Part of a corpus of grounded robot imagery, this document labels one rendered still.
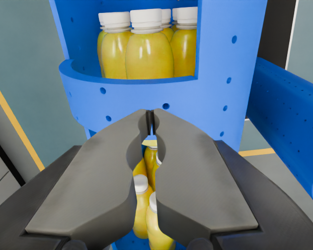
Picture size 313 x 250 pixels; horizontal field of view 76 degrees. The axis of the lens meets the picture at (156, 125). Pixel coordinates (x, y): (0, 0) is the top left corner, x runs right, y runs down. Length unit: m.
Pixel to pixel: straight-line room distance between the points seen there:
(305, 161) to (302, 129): 0.10
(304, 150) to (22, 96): 1.77
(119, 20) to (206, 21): 0.15
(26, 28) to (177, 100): 1.52
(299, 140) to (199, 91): 0.57
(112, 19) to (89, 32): 0.10
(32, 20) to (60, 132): 0.84
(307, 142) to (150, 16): 0.60
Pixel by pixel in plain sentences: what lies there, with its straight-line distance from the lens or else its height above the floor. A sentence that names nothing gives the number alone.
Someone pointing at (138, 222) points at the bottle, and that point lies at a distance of 0.54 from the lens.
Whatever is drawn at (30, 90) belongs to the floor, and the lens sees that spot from 1.80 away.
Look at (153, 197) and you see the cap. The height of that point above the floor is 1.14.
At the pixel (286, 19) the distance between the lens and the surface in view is 1.45.
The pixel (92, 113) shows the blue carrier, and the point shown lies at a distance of 0.24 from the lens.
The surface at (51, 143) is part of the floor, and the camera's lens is 1.99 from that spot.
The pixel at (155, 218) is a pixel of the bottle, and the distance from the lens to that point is 0.45.
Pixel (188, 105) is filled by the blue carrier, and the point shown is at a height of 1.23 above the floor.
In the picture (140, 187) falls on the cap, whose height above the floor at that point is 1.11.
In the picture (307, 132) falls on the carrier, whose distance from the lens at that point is 0.75.
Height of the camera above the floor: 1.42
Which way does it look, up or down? 60 degrees down
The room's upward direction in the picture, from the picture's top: 178 degrees counter-clockwise
